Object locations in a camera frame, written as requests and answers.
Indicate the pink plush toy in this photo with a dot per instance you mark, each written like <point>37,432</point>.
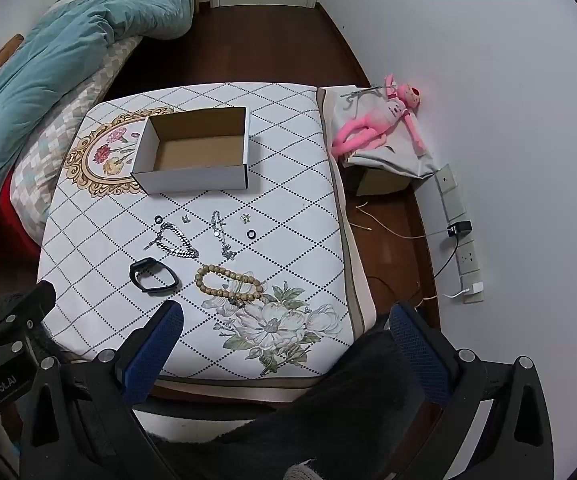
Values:
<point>386,115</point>

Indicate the brown wooden headboard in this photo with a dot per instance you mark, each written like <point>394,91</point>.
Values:
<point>6,52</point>

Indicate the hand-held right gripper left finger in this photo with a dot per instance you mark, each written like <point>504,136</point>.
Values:
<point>153,350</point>

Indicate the black smart band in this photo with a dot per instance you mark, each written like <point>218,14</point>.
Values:
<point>141,267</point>

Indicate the teal quilt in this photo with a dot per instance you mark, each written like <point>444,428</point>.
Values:
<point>43,70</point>

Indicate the grey sock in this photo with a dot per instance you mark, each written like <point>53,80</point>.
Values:
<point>303,470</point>

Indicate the grey checked bed sheet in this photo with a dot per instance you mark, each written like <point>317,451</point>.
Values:
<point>63,135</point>

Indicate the red cloth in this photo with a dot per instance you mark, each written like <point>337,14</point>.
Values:
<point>11,220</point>

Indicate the white charger plug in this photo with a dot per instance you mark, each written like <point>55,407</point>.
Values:
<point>476,288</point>

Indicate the white cardboard box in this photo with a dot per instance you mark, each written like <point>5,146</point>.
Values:
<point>193,180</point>

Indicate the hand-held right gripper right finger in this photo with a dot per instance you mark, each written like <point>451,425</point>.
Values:
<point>418,355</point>

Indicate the white wall socket panel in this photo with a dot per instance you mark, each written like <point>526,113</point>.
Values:
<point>453,206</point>
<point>468,258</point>
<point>446,179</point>

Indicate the black charger plug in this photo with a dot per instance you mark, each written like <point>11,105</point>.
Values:
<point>461,229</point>

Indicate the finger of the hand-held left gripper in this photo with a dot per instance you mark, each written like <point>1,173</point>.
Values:
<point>26,302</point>

